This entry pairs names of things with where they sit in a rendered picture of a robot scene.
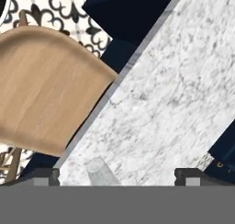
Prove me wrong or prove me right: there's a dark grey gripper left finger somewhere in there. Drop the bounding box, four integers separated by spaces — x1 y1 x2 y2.
18 167 61 187

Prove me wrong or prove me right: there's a clear glass cup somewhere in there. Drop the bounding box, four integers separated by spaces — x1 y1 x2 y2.
85 156 121 186

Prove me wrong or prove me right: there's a wooden stool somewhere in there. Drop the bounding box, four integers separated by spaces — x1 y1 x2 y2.
0 10 119 184

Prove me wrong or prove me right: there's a white round object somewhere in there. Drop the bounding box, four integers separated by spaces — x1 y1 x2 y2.
0 0 13 26

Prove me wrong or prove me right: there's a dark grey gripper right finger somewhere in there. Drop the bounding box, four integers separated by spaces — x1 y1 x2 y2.
173 168 217 187

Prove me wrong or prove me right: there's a dark blue drawer front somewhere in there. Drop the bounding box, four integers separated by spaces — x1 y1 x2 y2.
203 119 235 185

